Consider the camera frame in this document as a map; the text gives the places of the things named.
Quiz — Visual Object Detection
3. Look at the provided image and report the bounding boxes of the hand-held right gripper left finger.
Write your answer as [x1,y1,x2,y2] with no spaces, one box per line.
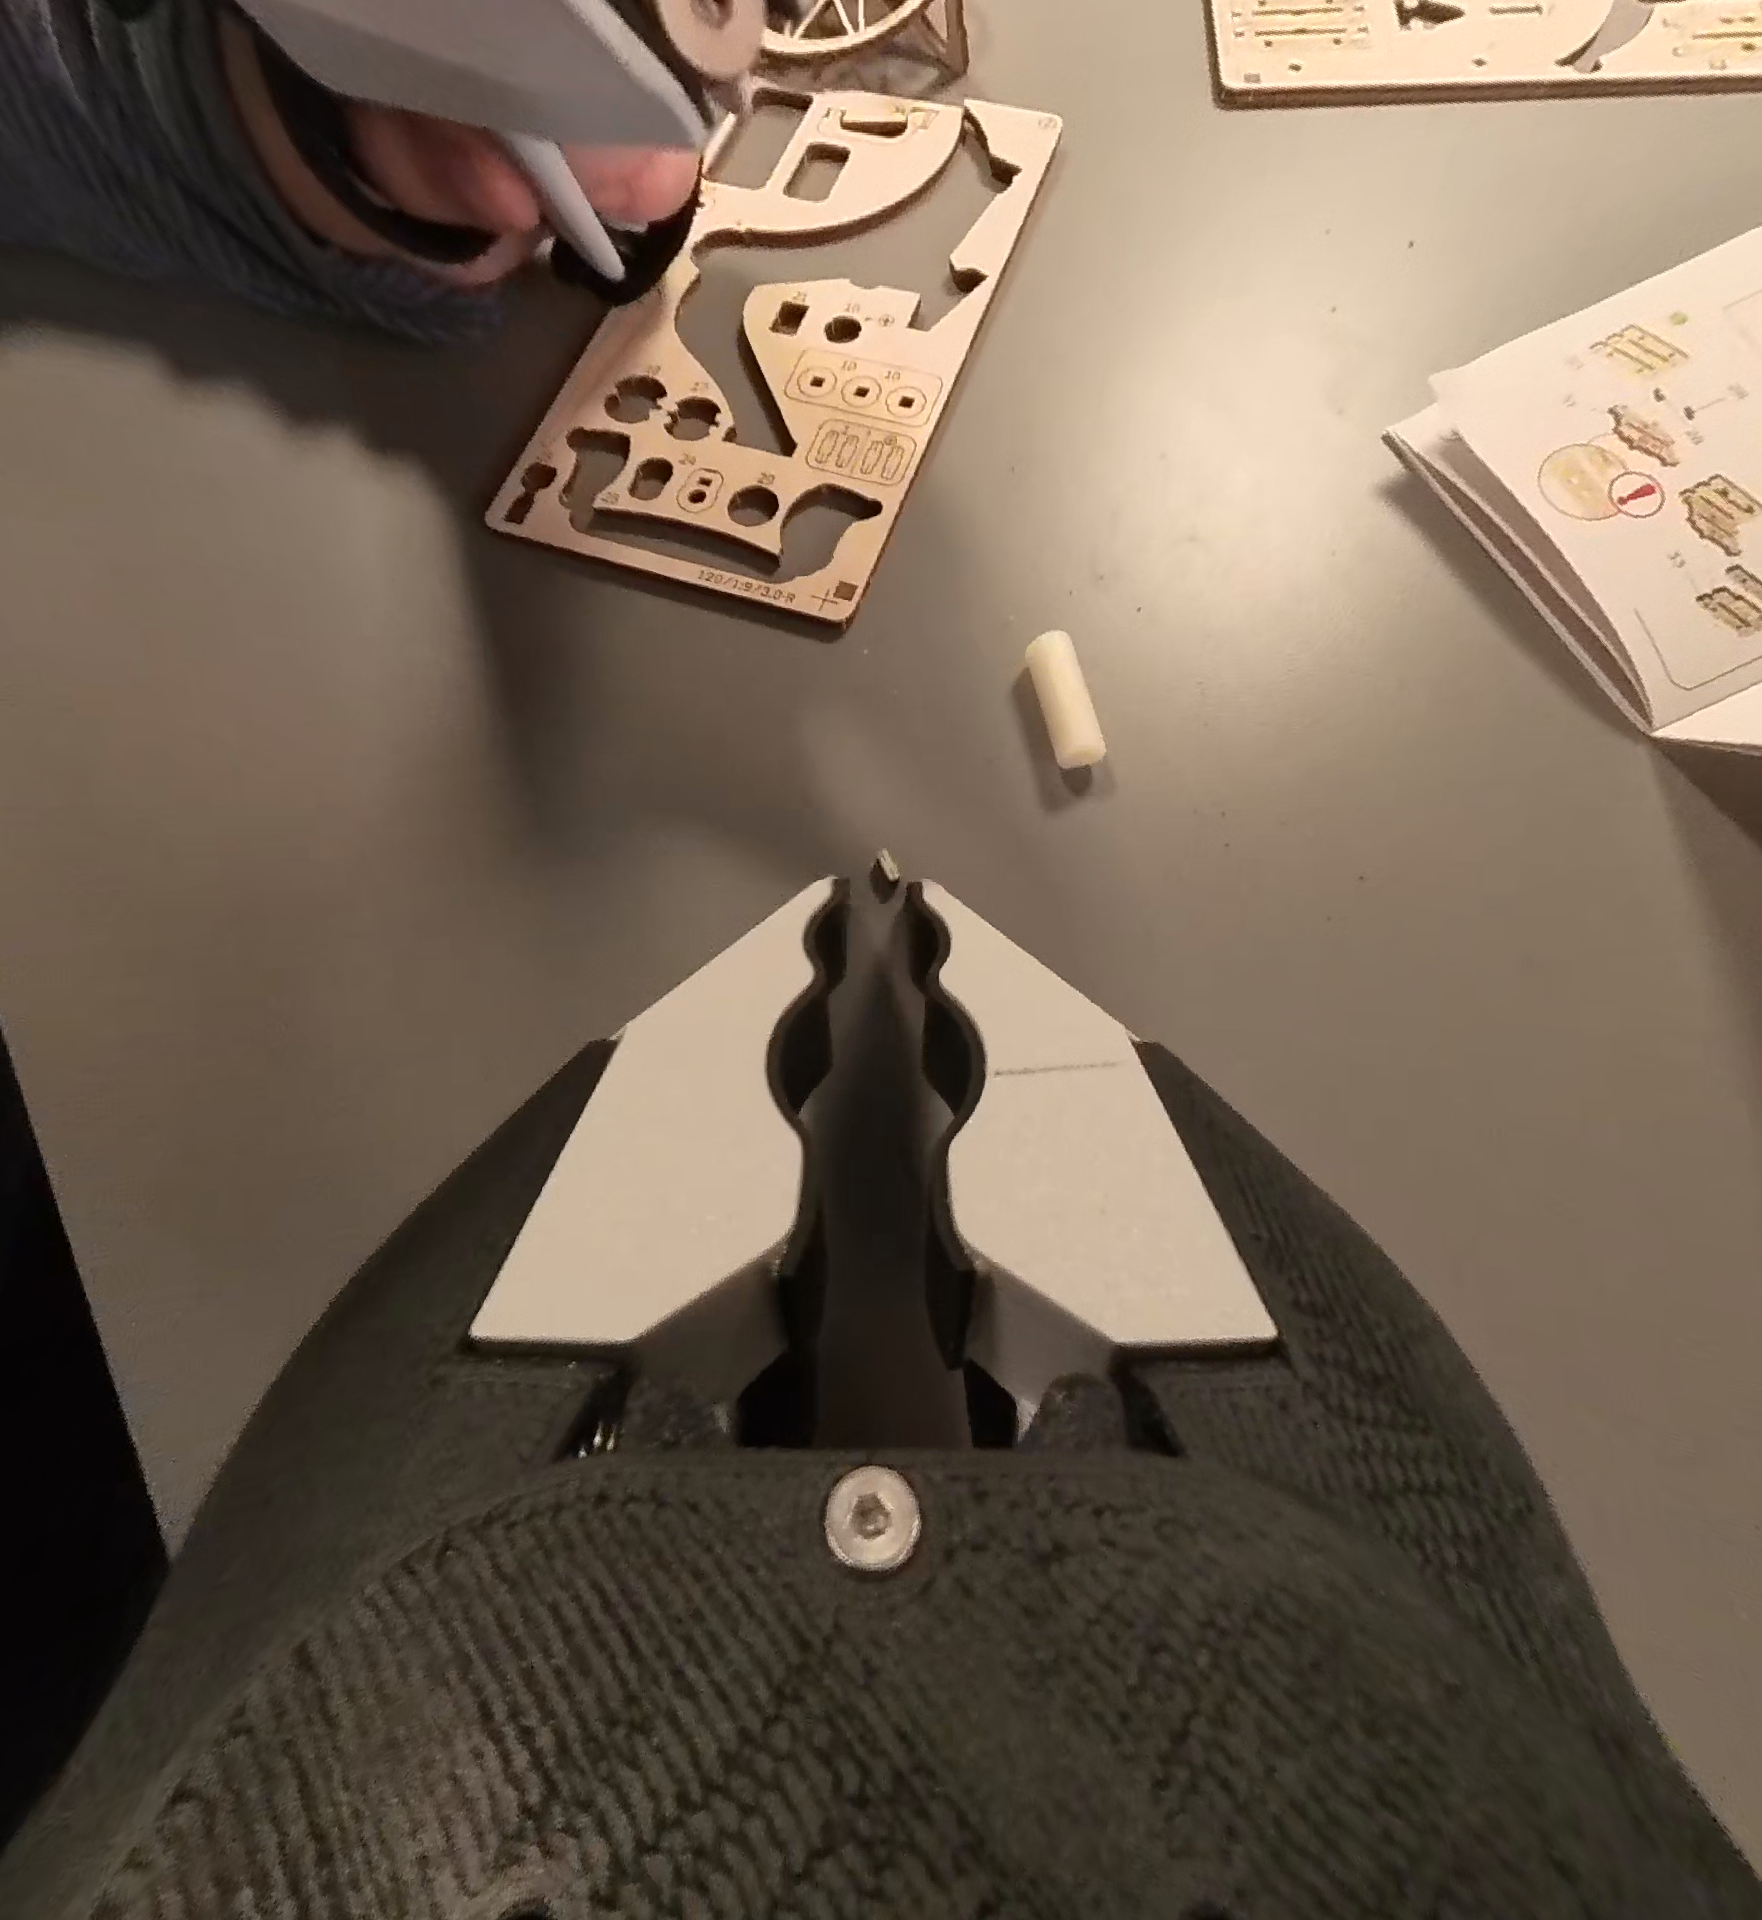
[468,876,858,1419]

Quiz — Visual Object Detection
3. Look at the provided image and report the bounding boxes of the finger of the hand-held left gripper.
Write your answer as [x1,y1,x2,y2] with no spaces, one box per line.
[241,0,722,155]

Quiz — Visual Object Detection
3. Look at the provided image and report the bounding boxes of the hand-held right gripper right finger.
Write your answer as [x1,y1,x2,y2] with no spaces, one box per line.
[904,879,1283,1430]

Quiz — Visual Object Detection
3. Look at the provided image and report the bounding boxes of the partly built wooden model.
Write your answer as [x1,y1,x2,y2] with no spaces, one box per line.
[684,0,968,81]

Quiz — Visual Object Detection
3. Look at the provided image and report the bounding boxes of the person's left forearm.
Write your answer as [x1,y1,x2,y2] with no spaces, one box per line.
[0,0,511,353]

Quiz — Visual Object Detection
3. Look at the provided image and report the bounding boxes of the punched-out wooden parts sheet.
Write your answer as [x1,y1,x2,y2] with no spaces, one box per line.
[487,87,1067,635]

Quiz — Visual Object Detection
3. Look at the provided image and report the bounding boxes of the long wooden parts sheet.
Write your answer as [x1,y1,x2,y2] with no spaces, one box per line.
[1206,0,1762,111]

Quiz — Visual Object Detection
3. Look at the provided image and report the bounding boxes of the person's left hand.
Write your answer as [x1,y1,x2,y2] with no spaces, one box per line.
[346,98,705,291]

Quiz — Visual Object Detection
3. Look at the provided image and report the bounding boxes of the white wax stick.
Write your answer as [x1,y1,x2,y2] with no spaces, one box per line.
[1024,631,1110,770]

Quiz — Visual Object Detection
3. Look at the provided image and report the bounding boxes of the instruction booklet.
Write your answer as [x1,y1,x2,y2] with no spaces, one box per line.
[1383,192,1762,770]

